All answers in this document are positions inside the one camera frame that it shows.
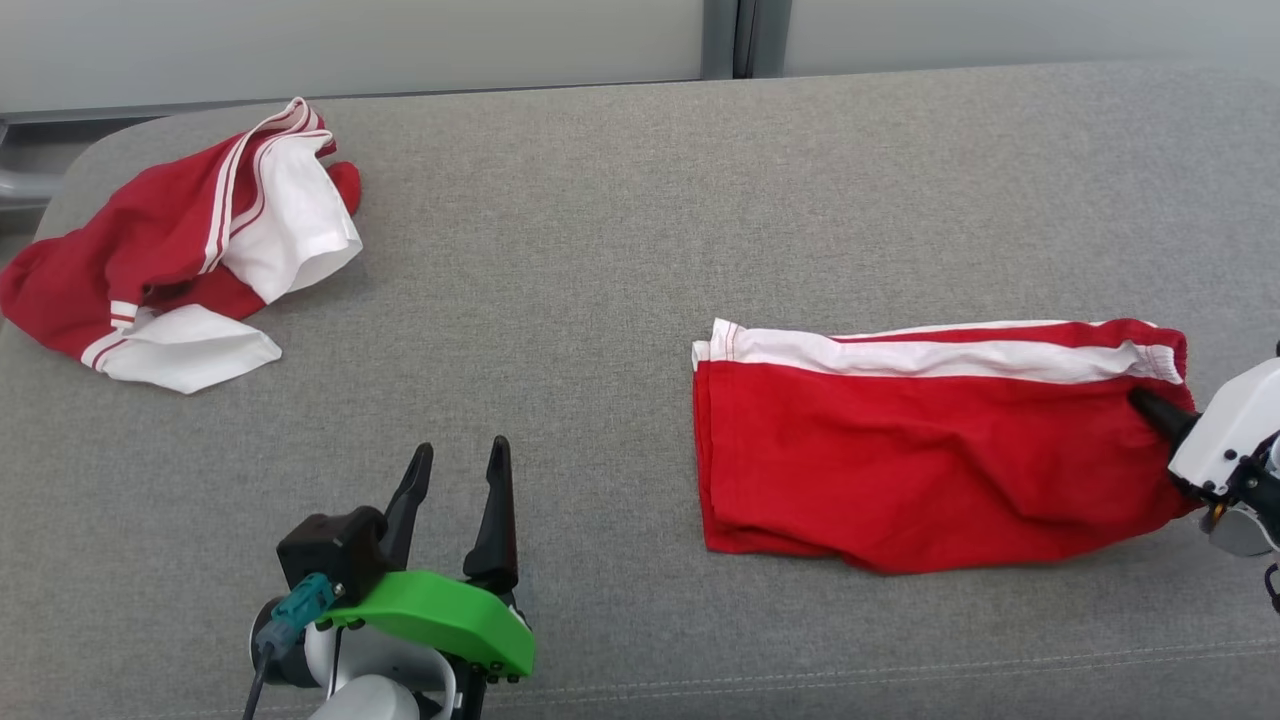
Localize red and white shirt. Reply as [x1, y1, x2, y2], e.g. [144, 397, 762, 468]
[0, 97, 363, 395]

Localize red shorts with white stripe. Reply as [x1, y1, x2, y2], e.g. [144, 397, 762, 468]
[692, 318, 1207, 577]

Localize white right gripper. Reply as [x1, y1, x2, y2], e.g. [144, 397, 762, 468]
[1129, 357, 1280, 499]

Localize grey partition post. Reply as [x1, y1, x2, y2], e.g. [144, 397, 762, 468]
[700, 0, 793, 80]

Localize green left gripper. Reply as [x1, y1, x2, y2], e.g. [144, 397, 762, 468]
[316, 435, 537, 720]

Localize grey metal tube frame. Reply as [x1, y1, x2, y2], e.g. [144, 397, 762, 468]
[0, 118, 71, 211]

